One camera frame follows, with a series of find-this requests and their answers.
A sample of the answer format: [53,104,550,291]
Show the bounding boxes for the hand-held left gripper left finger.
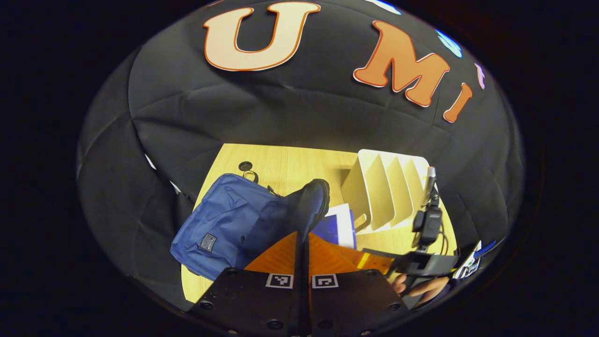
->
[190,232,305,337]

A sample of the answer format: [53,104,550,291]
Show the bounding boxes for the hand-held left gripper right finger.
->
[304,233,407,337]

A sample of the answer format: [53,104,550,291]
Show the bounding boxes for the blue and white book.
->
[313,203,357,249]

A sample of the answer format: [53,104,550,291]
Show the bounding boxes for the white bookshelf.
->
[341,149,438,234]

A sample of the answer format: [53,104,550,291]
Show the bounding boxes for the blue schoolbag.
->
[170,173,330,281]

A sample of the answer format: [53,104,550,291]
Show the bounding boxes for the white printed package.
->
[453,240,497,280]

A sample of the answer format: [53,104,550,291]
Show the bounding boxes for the black backdrop cloth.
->
[77,0,525,312]

